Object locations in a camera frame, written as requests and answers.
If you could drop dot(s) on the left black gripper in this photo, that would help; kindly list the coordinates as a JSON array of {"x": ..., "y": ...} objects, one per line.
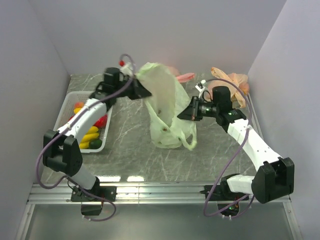
[{"x": 139, "y": 91}]

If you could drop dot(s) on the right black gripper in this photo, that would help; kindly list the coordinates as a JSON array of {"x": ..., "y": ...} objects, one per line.
[{"x": 192, "y": 112}]

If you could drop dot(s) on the green avocado-print plastic bag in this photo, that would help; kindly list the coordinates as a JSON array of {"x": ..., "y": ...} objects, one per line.
[{"x": 168, "y": 99}]

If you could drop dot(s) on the yellow fake banana bunch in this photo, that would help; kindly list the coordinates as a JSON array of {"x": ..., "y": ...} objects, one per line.
[{"x": 91, "y": 135}]

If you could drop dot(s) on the yellow fake mango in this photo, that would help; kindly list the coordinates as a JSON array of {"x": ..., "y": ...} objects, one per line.
[{"x": 76, "y": 110}]

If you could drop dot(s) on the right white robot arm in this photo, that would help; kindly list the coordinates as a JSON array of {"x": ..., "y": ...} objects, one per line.
[{"x": 274, "y": 176}]

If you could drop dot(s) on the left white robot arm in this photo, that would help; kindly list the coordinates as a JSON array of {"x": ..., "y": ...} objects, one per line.
[{"x": 61, "y": 151}]

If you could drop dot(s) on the pink tied plastic bag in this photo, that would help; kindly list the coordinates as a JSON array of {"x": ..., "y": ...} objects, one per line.
[{"x": 182, "y": 78}]

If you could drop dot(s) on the red fake dragon fruit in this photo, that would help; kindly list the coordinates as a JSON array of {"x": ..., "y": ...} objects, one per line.
[{"x": 102, "y": 122}]

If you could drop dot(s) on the orange tied plastic bag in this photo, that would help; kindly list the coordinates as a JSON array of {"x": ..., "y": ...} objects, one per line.
[{"x": 240, "y": 80}]

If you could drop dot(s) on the fake peach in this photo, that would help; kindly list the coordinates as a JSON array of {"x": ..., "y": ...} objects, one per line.
[{"x": 79, "y": 104}]

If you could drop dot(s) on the green fake avocado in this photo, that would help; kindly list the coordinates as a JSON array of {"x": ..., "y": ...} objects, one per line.
[{"x": 95, "y": 144}]

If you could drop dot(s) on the white plastic basket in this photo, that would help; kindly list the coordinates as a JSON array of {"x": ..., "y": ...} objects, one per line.
[{"x": 77, "y": 125}]

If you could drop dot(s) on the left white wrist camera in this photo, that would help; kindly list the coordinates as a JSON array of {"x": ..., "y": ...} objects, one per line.
[{"x": 127, "y": 68}]

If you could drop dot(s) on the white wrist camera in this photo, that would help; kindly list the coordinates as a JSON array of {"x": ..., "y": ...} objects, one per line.
[
  {"x": 127, "y": 68},
  {"x": 201, "y": 87}
]

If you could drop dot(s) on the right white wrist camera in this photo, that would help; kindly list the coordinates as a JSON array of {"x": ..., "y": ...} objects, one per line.
[{"x": 201, "y": 87}]

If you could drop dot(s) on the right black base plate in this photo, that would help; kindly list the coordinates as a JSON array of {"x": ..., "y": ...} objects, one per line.
[{"x": 222, "y": 192}]

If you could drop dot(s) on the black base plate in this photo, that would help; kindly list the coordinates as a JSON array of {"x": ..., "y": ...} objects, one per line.
[
  {"x": 222, "y": 192},
  {"x": 107, "y": 192}
]

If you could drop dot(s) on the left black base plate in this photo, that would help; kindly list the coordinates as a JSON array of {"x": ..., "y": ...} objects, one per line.
[{"x": 107, "y": 192}]

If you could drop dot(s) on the aluminium mounting rail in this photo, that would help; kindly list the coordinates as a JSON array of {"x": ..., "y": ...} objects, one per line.
[{"x": 127, "y": 193}]

